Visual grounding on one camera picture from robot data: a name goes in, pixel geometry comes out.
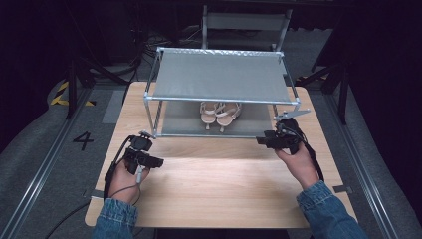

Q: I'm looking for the black floor cable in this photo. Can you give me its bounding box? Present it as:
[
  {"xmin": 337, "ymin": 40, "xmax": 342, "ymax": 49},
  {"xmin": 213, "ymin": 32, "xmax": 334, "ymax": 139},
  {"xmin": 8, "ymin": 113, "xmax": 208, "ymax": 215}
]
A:
[{"xmin": 44, "ymin": 200, "xmax": 92, "ymax": 239}]

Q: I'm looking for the metal floor rail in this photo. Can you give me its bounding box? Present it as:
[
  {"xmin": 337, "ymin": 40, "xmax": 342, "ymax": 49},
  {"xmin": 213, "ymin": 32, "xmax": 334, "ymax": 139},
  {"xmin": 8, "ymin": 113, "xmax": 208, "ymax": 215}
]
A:
[
  {"xmin": 0, "ymin": 87, "xmax": 95, "ymax": 239},
  {"xmin": 321, "ymin": 92, "xmax": 400, "ymax": 239}
]

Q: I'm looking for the person's left hand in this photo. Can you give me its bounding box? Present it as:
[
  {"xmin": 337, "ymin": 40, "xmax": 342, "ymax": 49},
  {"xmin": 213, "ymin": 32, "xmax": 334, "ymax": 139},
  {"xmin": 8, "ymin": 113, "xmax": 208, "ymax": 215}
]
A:
[{"xmin": 107, "ymin": 158, "xmax": 151, "ymax": 204}]

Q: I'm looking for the thin grey cable white plug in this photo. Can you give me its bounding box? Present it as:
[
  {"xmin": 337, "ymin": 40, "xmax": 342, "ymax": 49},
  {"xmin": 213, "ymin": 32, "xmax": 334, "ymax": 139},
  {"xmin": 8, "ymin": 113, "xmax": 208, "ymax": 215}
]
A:
[{"xmin": 112, "ymin": 164, "xmax": 145, "ymax": 206}]

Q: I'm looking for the grey metal shoe rack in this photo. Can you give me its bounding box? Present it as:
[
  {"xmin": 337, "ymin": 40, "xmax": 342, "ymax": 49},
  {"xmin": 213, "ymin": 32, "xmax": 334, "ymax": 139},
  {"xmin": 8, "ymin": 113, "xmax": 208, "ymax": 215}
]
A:
[{"xmin": 142, "ymin": 47, "xmax": 302, "ymax": 139}]

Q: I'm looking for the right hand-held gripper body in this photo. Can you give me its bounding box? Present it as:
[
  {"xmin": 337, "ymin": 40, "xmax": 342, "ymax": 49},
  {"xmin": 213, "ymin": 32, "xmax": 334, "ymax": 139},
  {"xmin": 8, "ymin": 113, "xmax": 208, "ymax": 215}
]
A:
[{"xmin": 273, "ymin": 108, "xmax": 312, "ymax": 156}]

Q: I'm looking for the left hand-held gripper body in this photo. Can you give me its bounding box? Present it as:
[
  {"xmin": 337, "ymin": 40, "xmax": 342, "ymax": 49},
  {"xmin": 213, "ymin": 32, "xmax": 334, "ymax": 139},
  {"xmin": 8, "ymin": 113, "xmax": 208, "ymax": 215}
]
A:
[{"xmin": 123, "ymin": 129, "xmax": 157, "ymax": 176}]

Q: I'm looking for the bundle of black floor cables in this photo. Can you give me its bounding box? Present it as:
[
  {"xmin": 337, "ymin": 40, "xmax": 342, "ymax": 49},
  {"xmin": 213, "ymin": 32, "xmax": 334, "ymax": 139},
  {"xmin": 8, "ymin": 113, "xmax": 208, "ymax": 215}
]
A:
[{"xmin": 130, "ymin": 24, "xmax": 207, "ymax": 79}]

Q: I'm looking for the pale pink slingback heel shoe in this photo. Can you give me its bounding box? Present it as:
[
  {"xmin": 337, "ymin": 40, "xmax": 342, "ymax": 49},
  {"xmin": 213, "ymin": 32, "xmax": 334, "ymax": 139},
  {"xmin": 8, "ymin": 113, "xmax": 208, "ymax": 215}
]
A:
[
  {"xmin": 199, "ymin": 101, "xmax": 221, "ymax": 131},
  {"xmin": 215, "ymin": 102, "xmax": 243, "ymax": 133}
]

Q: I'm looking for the grey metal frame chair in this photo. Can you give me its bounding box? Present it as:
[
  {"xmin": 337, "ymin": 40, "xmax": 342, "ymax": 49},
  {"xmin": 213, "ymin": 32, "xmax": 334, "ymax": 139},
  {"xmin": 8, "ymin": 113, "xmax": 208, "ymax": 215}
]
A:
[{"xmin": 201, "ymin": 4, "xmax": 294, "ymax": 53}]

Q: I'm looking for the grey tape piece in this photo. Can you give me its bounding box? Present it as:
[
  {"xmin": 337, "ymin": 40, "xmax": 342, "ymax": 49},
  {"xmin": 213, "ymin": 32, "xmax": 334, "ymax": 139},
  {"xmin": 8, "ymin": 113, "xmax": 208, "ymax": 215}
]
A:
[
  {"xmin": 82, "ymin": 188, "xmax": 106, "ymax": 200},
  {"xmin": 331, "ymin": 184, "xmax": 353, "ymax": 194}
]

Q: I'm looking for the black tripod stand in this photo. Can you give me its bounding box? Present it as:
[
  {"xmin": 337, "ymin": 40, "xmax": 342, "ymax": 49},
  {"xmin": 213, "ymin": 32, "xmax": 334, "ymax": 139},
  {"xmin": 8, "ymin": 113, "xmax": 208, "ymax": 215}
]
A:
[
  {"xmin": 64, "ymin": 54, "xmax": 129, "ymax": 120},
  {"xmin": 296, "ymin": 54, "xmax": 351, "ymax": 126}
]

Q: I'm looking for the person's right hand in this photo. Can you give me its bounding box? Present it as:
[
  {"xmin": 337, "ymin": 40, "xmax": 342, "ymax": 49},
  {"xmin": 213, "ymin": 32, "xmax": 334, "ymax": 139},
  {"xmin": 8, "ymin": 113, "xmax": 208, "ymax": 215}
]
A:
[{"xmin": 274, "ymin": 141, "xmax": 321, "ymax": 191}]

